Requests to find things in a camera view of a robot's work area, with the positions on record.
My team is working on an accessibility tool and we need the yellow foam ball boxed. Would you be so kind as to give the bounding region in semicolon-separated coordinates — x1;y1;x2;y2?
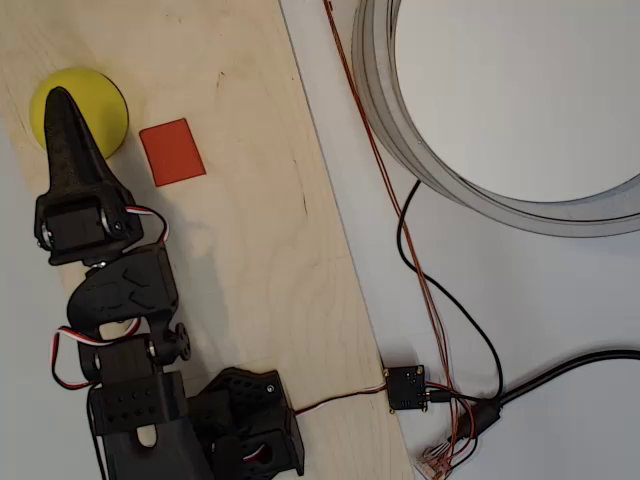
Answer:
28;67;130;161

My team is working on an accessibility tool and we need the red square plate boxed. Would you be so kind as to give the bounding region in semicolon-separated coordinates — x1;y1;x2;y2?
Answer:
138;117;207;188

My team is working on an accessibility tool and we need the light plywood board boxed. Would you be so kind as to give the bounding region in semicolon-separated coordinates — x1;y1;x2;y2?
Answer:
0;0;416;480

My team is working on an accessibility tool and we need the grey round lamp shade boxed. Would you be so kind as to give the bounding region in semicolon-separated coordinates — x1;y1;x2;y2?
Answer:
351;0;640;239

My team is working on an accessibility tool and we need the small black controller board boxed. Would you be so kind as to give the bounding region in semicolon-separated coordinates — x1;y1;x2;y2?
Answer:
383;364;431;414

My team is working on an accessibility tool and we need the gripper servo wire loop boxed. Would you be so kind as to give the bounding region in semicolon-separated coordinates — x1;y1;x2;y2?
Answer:
122;204;170;246

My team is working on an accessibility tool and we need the arm servo wire loop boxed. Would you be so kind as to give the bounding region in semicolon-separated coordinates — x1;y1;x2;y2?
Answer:
52;319;144;389

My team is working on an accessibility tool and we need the base servo wire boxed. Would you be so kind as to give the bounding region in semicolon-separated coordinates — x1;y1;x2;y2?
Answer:
242;442;270;464

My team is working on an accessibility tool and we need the thin orange wire pair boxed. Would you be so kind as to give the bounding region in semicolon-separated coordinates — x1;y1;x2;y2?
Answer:
323;0;481;474

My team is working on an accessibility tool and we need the white red black servo cable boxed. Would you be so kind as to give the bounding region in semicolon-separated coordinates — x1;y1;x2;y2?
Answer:
292;382;391;416

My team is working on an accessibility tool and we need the thin black cable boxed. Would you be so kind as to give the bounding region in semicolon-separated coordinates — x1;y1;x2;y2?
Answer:
397;179;505;406

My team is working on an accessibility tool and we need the white wire connector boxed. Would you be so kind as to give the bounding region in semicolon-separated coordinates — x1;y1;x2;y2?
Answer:
414;443;454;480

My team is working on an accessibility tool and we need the thick black cable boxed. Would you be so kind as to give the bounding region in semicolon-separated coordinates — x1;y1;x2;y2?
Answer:
447;349;640;444

